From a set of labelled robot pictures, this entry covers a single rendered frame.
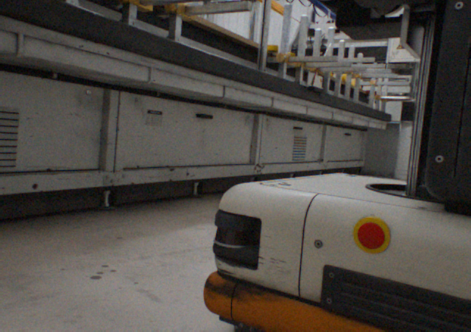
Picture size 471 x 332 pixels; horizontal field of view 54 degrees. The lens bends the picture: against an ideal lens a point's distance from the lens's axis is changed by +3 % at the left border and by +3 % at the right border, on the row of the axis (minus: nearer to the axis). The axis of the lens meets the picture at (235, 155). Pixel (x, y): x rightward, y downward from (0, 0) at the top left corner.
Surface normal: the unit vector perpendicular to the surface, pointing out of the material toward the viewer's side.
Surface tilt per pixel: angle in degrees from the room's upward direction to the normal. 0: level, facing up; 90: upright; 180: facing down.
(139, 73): 90
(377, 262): 90
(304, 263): 90
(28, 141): 90
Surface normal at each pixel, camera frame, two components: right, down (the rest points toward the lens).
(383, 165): -0.51, 0.00
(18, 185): 0.85, 0.10
